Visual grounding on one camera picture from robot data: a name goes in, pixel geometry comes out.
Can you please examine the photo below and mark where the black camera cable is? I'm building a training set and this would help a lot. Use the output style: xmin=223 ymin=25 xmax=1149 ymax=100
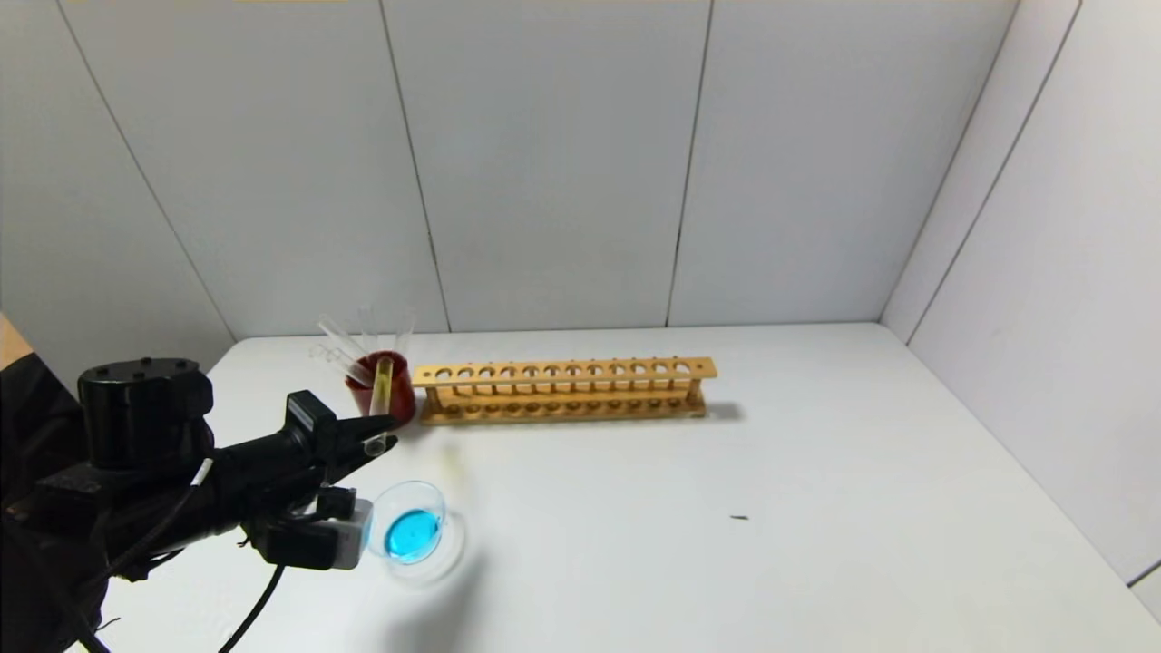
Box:
xmin=218 ymin=564 xmax=287 ymax=653

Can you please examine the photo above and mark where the wooden test tube rack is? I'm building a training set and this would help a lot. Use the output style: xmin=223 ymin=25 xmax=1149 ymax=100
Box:
xmin=413 ymin=356 xmax=717 ymax=427

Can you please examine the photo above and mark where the red plastic cup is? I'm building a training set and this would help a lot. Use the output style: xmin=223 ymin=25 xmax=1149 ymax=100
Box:
xmin=345 ymin=351 xmax=417 ymax=427

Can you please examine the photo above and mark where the yellow pigment glass test tube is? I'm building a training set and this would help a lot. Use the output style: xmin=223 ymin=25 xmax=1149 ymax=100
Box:
xmin=367 ymin=356 xmax=397 ymax=456

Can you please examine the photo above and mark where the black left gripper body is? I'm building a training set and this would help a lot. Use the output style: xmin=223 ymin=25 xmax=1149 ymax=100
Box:
xmin=212 ymin=390 xmax=344 ymax=521

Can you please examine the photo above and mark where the clear glass dish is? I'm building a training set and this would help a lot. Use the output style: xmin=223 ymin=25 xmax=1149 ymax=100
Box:
xmin=367 ymin=481 xmax=465 ymax=583

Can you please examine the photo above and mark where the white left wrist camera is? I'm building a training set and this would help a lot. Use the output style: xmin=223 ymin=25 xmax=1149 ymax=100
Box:
xmin=249 ymin=488 xmax=375 ymax=570

